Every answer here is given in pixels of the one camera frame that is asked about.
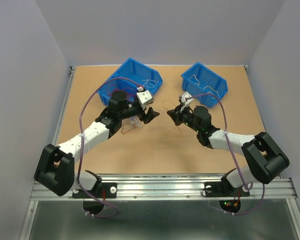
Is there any aluminium frame rail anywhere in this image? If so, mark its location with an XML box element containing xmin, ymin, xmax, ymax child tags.
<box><xmin>55</xmin><ymin>65</ymin><xmax>297</xmax><ymax>202</ymax></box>

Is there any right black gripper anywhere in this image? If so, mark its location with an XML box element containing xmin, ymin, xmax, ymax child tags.
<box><xmin>167</xmin><ymin>102</ymin><xmax>201</xmax><ymax>133</ymax></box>

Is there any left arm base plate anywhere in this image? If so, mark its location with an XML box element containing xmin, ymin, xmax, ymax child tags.
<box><xmin>72</xmin><ymin>182</ymin><xmax>118</xmax><ymax>200</ymax></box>

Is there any small blue bin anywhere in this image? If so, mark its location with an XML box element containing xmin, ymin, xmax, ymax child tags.
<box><xmin>181</xmin><ymin>62</ymin><xmax>228</xmax><ymax>100</ymax></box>

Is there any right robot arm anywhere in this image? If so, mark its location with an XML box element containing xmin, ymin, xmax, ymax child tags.
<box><xmin>167</xmin><ymin>104</ymin><xmax>290</xmax><ymax>195</ymax></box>

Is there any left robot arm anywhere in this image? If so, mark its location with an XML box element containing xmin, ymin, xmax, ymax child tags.
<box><xmin>34</xmin><ymin>87</ymin><xmax>159</xmax><ymax>197</ymax></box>

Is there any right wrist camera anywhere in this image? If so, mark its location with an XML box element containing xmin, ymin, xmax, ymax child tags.
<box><xmin>179</xmin><ymin>91</ymin><xmax>193</xmax><ymax>112</ymax></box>

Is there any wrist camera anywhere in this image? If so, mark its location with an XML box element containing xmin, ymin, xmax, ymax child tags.
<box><xmin>136</xmin><ymin>86</ymin><xmax>154</xmax><ymax>110</ymax></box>
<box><xmin>179</xmin><ymin>91</ymin><xmax>193</xmax><ymax>112</ymax></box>

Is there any large divided blue bin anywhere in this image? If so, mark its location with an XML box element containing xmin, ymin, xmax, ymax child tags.
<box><xmin>97</xmin><ymin>58</ymin><xmax>163</xmax><ymax>106</ymax></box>

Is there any white wire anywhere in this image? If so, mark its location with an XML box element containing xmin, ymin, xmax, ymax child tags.
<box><xmin>141</xmin><ymin>78</ymin><xmax>160</xmax><ymax>91</ymax></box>

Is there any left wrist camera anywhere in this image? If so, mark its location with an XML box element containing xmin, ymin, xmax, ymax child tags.
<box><xmin>136</xmin><ymin>86</ymin><xmax>154</xmax><ymax>110</ymax></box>

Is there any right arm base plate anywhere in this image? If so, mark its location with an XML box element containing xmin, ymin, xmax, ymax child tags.
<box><xmin>201</xmin><ymin>181</ymin><xmax>250</xmax><ymax>198</ymax></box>

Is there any red wire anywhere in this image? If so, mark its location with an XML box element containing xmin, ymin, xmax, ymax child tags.
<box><xmin>106</xmin><ymin>82</ymin><xmax>137</xmax><ymax>97</ymax></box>

